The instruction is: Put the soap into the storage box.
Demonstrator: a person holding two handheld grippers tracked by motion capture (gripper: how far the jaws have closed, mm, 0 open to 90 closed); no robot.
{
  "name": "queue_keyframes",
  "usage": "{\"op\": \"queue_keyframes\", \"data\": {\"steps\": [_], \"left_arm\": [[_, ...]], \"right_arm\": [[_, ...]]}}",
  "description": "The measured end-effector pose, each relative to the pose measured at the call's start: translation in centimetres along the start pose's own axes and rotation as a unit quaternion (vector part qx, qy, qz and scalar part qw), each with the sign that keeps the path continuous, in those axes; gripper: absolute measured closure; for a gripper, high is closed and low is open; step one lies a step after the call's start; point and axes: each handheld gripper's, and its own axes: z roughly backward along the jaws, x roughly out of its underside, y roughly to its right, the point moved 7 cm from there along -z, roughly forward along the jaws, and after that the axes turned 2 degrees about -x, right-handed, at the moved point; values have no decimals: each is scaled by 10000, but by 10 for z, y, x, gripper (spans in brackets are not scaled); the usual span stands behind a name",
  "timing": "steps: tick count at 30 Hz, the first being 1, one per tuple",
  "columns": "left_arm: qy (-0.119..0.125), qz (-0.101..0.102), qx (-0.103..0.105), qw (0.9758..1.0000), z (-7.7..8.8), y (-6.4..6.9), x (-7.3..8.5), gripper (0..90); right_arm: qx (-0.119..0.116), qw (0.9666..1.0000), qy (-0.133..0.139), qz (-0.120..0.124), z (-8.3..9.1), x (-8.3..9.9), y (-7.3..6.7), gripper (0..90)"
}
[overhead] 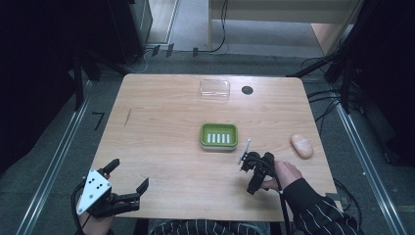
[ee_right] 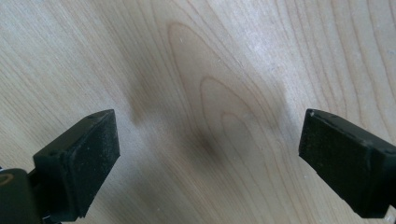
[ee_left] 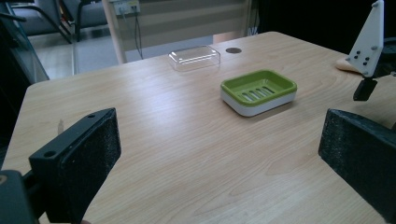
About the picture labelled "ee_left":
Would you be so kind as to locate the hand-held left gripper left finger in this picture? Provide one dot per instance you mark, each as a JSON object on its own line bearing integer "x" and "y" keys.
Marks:
{"x": 84, "y": 161}

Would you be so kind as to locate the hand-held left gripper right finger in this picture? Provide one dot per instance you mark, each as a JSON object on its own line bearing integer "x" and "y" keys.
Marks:
{"x": 361, "y": 152}

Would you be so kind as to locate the green and white soap dish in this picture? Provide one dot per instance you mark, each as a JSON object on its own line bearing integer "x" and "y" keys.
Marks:
{"x": 258, "y": 93}

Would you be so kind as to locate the clear plastic soap dish lid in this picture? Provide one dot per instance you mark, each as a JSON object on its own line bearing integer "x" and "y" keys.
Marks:
{"x": 194, "y": 58}

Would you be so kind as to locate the round brown table grommet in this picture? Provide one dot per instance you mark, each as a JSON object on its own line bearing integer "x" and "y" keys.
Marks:
{"x": 233, "y": 50}

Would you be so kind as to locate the black metal stand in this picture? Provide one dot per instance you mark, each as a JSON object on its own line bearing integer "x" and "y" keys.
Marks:
{"x": 67, "y": 21}

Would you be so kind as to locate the pale wooden post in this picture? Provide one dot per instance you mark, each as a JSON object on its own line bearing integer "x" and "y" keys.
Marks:
{"x": 114, "y": 34}

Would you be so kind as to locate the white wall socket strip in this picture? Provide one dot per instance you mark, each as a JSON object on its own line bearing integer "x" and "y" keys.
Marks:
{"x": 126, "y": 6}

